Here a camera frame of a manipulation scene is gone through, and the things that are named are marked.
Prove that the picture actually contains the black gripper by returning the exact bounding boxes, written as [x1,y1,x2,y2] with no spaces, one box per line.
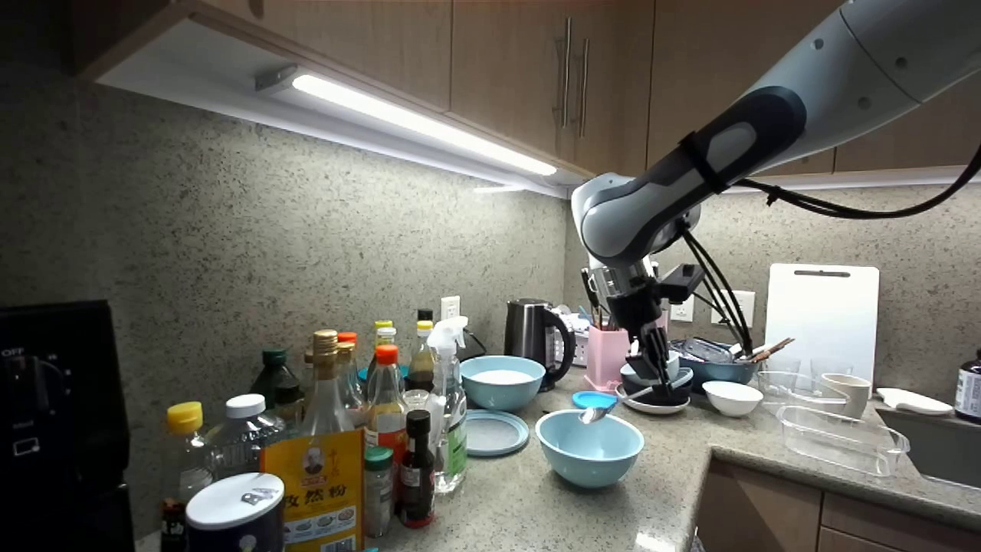
[606,274,681,383]

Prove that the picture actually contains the small light blue bowl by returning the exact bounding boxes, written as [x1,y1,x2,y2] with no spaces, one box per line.
[535,403,647,489]

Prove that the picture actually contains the black bowl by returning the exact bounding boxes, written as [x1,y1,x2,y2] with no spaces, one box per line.
[619,354,699,406]

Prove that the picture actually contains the dark bowl with utensil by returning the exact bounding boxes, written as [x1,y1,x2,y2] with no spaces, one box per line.
[678,341,796,386]

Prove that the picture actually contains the white bowl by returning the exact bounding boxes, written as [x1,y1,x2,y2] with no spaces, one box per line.
[699,376,768,421]

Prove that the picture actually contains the large light blue bowl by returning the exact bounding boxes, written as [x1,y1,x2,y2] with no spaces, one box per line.
[458,352,549,415]

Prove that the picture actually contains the pink knife block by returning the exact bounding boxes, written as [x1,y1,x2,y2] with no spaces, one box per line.
[587,322,633,391]

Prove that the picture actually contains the white plate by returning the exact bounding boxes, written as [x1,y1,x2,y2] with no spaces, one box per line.
[621,391,692,418]

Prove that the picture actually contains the black electric kettle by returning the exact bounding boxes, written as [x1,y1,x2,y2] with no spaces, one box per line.
[502,297,579,391]

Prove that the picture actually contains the clear drinking glass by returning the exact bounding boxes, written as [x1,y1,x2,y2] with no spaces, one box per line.
[753,354,808,406]

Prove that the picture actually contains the white cutting board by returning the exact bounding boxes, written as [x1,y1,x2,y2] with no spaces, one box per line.
[763,261,883,391]

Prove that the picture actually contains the light blue plate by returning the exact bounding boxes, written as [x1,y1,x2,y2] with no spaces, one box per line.
[464,406,535,460]

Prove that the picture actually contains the white mug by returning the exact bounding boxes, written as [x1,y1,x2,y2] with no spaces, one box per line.
[818,368,875,421]

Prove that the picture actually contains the glass baking dish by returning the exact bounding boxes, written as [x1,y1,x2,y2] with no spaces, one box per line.
[775,401,914,478]

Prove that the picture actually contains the wooden base cabinet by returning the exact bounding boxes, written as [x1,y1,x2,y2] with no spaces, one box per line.
[692,454,981,552]

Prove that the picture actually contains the clear spray bottle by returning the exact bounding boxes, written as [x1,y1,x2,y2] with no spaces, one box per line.
[426,314,471,497]

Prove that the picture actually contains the yellow oil bottle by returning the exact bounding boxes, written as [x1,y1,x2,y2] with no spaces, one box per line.
[409,307,439,391]

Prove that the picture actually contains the white cloth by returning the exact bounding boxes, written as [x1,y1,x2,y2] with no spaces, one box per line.
[875,383,958,421]

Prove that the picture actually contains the small dark sauce bottle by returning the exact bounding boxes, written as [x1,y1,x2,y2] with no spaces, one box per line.
[395,406,439,530]

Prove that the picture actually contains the orange cap bottle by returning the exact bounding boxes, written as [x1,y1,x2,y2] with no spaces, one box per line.
[335,328,363,406]
[363,344,411,464]

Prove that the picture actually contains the small clear jar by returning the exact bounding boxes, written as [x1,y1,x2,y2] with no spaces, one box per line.
[363,444,398,541]

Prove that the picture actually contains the dark brown bottle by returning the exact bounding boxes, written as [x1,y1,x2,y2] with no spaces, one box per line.
[953,350,981,422]

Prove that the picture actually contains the under-cabinet LED light bar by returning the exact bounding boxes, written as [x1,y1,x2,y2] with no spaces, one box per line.
[256,65,565,182]

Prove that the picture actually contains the yellow label bottle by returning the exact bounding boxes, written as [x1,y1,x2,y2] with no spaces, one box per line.
[257,328,369,552]

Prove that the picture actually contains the dark green bottle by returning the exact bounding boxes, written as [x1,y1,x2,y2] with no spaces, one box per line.
[250,345,306,426]

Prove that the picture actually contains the white cap clear bottle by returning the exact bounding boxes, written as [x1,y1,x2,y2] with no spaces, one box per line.
[204,391,289,485]

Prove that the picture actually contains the round salt canister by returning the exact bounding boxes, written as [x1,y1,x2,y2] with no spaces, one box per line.
[185,468,289,552]

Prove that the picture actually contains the yellow cap clear bottle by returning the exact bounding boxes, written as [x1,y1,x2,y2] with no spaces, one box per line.
[158,397,219,533]

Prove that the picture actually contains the black stove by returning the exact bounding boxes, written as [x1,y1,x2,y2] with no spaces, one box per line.
[0,297,134,552]

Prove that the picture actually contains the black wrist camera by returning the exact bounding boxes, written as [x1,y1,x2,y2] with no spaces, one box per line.
[654,261,709,303]

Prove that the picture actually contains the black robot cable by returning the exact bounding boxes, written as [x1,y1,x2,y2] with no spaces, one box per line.
[678,142,981,354]

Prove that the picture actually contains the metal cabinet handle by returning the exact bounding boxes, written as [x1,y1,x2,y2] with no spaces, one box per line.
[555,13,573,130]

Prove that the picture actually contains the wooden wall cabinets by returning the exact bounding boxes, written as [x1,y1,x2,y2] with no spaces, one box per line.
[71,0,981,195]

